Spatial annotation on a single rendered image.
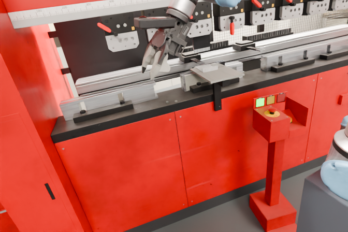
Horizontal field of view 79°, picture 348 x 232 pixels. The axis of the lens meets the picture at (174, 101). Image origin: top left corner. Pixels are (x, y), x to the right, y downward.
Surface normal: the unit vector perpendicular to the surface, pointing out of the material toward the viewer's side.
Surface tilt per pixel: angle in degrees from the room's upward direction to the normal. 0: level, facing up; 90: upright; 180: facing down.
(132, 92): 90
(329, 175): 97
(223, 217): 0
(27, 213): 90
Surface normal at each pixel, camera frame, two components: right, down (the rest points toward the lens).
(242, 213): -0.13, -0.90
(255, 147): 0.30, 0.36
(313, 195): -0.90, 0.29
